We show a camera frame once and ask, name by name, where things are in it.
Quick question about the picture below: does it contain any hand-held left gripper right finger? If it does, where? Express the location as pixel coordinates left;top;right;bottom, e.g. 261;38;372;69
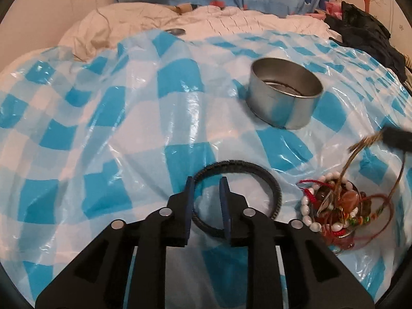
219;176;376;309

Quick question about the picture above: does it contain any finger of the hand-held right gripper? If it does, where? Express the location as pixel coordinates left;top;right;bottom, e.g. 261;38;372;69
380;126;412;151

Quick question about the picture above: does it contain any pink cloth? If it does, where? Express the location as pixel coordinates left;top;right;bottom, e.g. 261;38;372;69
309;1;344;20

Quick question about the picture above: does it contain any pile of beaded jewellery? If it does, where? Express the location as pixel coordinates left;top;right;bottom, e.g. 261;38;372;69
317;134;406;248

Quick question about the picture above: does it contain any black braided bracelet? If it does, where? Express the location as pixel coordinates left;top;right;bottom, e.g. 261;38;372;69
191;160;283;232

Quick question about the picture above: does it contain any round metal tin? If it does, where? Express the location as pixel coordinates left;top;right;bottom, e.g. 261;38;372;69
246;57;323;130

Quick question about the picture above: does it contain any black garment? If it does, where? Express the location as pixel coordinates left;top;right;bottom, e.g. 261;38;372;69
324;1;410;81

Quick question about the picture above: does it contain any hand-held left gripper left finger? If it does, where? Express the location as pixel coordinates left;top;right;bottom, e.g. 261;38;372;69
35;176;196;309

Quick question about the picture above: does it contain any white bead bracelet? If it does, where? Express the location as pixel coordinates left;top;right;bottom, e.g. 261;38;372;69
301;171;358;232

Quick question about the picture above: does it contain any white quilt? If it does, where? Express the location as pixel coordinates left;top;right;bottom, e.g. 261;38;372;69
58;3;342;62

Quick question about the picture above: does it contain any pile of beaded jewelry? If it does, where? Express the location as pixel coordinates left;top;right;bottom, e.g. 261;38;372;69
296;171;395;255

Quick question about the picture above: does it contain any blue checkered plastic sheet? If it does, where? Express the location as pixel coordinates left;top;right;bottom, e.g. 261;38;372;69
0;29;412;309

